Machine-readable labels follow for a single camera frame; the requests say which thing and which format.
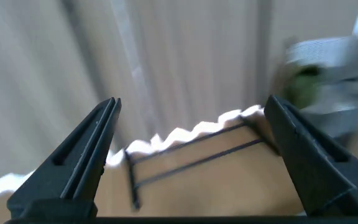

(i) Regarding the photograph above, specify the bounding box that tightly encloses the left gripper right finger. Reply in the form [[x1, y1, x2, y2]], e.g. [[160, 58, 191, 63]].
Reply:
[[263, 95, 358, 217]]

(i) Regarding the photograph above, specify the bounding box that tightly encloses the beige curtain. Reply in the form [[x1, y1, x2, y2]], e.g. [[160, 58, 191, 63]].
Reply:
[[0, 0, 358, 184]]

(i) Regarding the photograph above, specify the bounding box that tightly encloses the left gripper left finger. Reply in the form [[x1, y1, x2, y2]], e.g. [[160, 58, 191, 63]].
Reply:
[[6, 96, 122, 218]]

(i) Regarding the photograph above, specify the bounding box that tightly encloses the black clothes rack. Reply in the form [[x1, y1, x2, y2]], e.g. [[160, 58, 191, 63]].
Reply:
[[59, 0, 281, 212]]

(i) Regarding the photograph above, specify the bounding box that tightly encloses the white laundry basket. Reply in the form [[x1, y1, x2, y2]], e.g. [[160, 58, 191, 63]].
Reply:
[[286, 35, 358, 141]]

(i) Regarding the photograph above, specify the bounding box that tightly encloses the green garment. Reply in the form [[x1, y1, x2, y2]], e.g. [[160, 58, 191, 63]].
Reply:
[[283, 67, 323, 110]]

